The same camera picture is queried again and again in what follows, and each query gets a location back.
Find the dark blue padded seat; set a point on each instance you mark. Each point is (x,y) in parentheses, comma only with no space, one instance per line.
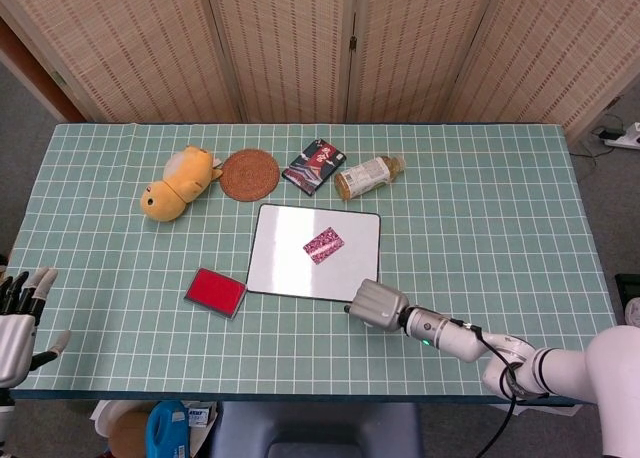
(315,428)

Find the white power strip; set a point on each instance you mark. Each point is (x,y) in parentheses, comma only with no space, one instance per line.
(627,137)

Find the metal screen hinge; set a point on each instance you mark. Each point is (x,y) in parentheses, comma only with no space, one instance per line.
(352,43)

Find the round woven brown coaster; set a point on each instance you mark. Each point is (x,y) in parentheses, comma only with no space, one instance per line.
(250,174)

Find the dark printed card box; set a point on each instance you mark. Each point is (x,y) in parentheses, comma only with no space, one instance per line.
(314,167)

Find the white board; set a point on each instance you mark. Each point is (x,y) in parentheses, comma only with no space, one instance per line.
(285,258)

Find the blue plastic jug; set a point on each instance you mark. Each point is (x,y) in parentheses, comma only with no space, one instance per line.
(167,433)

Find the white labelled carton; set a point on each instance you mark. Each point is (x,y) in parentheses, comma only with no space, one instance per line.
(200,415)

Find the red ink pad case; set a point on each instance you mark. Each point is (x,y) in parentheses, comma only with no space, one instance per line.
(215,292)

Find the black box on floor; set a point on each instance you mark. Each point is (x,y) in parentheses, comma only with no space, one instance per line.
(629,284)

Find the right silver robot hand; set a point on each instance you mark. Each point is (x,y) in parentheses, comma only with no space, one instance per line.
(380,305)

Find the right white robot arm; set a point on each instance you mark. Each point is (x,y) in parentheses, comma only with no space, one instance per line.
(565,365)

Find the green grid tablecloth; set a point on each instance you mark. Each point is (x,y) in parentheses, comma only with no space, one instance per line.
(475,238)

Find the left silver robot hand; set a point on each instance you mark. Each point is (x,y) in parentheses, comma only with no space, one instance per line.
(15,338)

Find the yellow plush animal toy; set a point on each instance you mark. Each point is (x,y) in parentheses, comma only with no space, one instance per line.
(175,188)

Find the pink patterned packet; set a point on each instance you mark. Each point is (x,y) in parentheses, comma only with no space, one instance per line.
(324,245)

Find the bamboo folding screen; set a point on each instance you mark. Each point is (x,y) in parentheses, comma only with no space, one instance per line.
(280,48)

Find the brown cardboard box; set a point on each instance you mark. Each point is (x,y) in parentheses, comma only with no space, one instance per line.
(127,435)

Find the plastic tea bottle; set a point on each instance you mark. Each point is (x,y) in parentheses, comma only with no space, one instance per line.
(365,178)

